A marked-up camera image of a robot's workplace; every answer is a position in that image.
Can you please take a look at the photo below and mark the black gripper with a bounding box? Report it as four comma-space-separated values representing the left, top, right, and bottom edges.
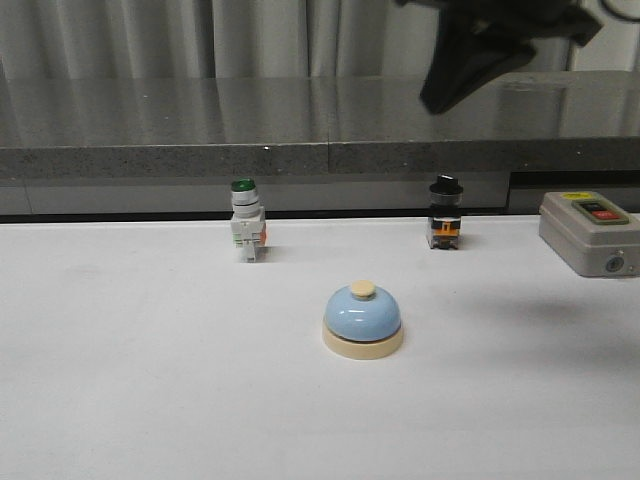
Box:
413, 0, 602, 113

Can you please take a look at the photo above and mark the blue desk call bell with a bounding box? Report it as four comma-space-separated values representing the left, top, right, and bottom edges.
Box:
322, 280, 404, 360

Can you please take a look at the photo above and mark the grey granite counter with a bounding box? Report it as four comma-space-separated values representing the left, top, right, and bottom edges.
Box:
0, 70, 640, 224

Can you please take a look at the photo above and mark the grey curtain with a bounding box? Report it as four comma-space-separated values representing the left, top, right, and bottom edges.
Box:
0, 0, 576, 81

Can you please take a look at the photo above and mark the black rotary selector switch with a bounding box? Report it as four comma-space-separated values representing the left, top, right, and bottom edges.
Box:
427, 174, 464, 250

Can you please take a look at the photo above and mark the grey on-off switch box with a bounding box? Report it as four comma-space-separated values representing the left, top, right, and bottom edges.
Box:
539, 191, 639, 278

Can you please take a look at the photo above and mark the green pushbutton switch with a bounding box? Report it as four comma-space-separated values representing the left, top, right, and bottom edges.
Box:
230, 178, 267, 262

